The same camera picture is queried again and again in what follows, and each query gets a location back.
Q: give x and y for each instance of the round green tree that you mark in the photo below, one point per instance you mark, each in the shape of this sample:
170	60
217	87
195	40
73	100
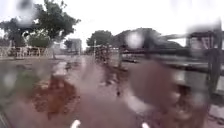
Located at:
100	37

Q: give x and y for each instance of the dark roofed shelter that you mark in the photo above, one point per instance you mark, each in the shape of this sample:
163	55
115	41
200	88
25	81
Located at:
141	36

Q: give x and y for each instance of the grey building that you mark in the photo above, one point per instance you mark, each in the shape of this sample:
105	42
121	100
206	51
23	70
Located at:
76	45

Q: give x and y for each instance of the robot's own part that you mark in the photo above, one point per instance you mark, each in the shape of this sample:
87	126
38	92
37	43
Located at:
75	124

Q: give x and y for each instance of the dark wooden railing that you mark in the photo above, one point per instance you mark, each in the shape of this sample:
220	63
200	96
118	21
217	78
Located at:
186	58

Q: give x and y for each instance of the large dark green tree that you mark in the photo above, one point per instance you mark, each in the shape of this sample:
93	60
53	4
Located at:
50	21

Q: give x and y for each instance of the pale fence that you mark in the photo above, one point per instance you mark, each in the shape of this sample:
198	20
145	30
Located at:
23	51

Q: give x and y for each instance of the grass patch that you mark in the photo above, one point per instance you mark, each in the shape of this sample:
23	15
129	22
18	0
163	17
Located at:
20	81

